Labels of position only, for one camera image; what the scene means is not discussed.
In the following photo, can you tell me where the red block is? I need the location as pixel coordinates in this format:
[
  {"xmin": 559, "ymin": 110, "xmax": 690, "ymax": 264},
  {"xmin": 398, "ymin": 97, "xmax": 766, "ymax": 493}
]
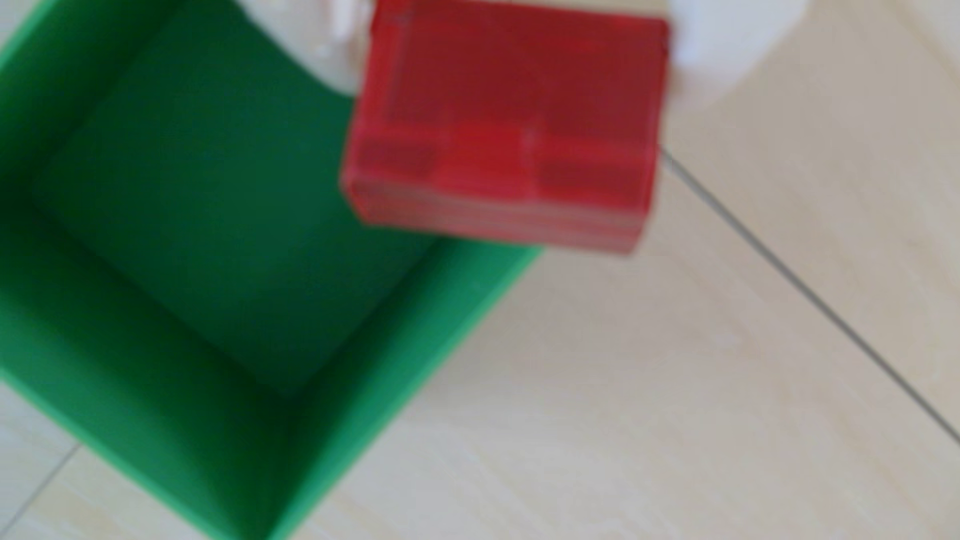
[{"xmin": 338, "ymin": 0, "xmax": 672, "ymax": 257}]

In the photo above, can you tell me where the green box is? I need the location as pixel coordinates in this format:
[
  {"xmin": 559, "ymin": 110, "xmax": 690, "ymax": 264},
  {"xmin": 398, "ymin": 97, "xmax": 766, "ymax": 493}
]
[{"xmin": 0, "ymin": 0, "xmax": 546, "ymax": 540}]

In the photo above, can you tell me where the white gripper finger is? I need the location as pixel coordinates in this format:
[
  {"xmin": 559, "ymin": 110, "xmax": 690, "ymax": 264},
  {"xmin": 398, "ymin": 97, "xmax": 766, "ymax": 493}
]
[
  {"xmin": 234, "ymin": 0, "xmax": 376, "ymax": 96},
  {"xmin": 663, "ymin": 0, "xmax": 813, "ymax": 108}
]

